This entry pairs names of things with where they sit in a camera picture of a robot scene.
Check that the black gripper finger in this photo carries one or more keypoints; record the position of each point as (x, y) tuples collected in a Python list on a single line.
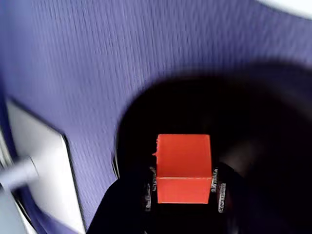
[(126, 209), (229, 214)]

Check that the red cube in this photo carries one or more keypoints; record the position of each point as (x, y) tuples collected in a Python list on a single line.
[(182, 165)]

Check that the white round plate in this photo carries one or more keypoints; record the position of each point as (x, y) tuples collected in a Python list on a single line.
[(292, 6)]

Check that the black metal bucket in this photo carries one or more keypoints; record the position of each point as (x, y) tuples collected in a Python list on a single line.
[(219, 109)]

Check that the blue woven tablecloth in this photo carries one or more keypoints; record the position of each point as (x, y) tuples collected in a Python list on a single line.
[(85, 61)]

